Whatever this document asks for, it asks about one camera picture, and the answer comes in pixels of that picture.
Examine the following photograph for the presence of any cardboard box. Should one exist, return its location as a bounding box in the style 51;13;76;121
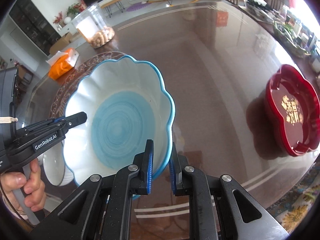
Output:
49;33;72;56

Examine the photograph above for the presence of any brown side table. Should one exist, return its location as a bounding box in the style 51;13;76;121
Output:
239;4;319;82

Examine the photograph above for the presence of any red flower vase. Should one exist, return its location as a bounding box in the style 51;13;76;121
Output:
53;12;64;31

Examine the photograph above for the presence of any purple floor mat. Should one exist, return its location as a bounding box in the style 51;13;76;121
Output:
126;1;150;12

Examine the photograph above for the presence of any tray of dark items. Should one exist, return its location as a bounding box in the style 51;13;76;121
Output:
244;0;274;23

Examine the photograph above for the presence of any floral sofa cover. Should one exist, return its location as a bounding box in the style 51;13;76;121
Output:
267;162;319;233

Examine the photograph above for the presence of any blue-rimmed scalloped white bowl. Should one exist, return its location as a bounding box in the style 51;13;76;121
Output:
63;55;176;185

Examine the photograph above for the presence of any small wooden bench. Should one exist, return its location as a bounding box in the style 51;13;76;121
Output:
99;0;125;18

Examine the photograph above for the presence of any person's left hand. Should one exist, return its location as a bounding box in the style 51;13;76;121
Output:
1;159;46;225

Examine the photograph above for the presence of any glass bowl of snacks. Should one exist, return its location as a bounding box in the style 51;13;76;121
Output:
273;21;310;58

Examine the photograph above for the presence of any large red flower plate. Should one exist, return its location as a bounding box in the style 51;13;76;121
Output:
265;64;319;157

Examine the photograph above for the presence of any orange tissue pack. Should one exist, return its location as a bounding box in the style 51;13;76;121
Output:
46;48;79;80

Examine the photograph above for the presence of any clear plastic snack jar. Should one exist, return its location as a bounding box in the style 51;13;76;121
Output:
72;3;115;49

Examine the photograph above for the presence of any white ribbed round bowl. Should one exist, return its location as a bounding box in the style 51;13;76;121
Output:
43;141;74;186

